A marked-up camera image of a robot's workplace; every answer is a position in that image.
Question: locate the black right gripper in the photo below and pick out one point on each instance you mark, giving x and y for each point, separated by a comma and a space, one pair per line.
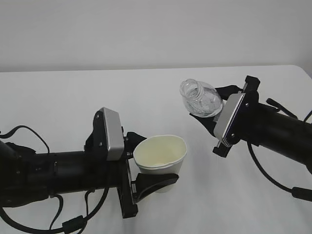
243, 116

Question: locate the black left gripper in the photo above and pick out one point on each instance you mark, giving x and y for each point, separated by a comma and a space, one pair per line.
116, 174

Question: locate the clear green-label water bottle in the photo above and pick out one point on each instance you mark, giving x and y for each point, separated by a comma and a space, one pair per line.
200, 98

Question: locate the white paper cup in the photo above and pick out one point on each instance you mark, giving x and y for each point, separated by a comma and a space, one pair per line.
160, 155

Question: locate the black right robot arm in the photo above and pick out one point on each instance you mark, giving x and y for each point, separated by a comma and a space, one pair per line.
269, 125

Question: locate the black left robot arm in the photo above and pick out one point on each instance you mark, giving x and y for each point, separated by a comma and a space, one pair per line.
27, 177

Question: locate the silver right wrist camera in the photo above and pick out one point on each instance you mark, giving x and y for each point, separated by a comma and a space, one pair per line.
227, 117

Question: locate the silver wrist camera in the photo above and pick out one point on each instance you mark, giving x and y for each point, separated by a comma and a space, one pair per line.
108, 135
227, 117

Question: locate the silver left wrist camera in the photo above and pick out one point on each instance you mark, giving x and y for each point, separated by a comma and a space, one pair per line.
108, 135

